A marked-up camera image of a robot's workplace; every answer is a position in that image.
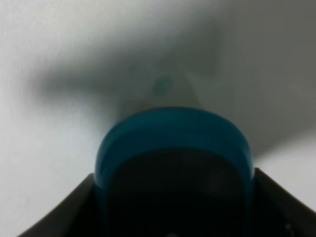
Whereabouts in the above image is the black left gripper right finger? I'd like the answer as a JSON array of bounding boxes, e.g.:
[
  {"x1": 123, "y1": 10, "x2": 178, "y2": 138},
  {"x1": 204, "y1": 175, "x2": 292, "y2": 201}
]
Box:
[{"x1": 244, "y1": 167, "x2": 316, "y2": 237}]

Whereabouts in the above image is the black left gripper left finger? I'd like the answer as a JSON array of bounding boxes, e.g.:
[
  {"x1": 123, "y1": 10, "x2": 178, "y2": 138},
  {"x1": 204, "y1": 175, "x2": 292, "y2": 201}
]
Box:
[{"x1": 20, "y1": 173, "x2": 106, "y2": 237}]

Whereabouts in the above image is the blue and black computer mouse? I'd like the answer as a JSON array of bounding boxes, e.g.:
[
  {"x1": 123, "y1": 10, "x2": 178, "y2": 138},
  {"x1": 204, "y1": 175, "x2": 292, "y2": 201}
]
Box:
[{"x1": 95, "y1": 108, "x2": 254, "y2": 237}]

